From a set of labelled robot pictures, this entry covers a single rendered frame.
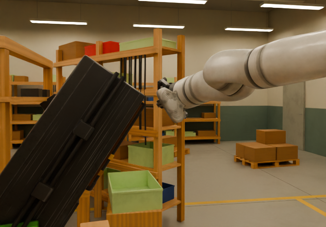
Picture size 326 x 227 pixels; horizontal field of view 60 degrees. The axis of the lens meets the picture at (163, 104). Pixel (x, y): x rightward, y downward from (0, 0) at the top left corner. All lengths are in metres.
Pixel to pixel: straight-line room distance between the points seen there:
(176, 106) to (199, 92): 0.08
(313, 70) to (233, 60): 0.14
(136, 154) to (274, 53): 3.11
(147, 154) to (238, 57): 2.90
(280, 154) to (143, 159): 4.11
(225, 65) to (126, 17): 9.45
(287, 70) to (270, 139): 6.75
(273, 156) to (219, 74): 6.31
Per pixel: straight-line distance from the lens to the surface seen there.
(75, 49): 4.53
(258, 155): 6.53
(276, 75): 0.44
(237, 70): 0.49
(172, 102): 0.66
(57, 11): 10.15
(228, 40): 10.46
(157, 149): 3.17
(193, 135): 9.38
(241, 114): 10.47
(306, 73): 0.43
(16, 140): 9.56
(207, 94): 0.60
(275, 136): 7.24
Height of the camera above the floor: 1.53
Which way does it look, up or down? 1 degrees down
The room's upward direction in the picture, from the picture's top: straight up
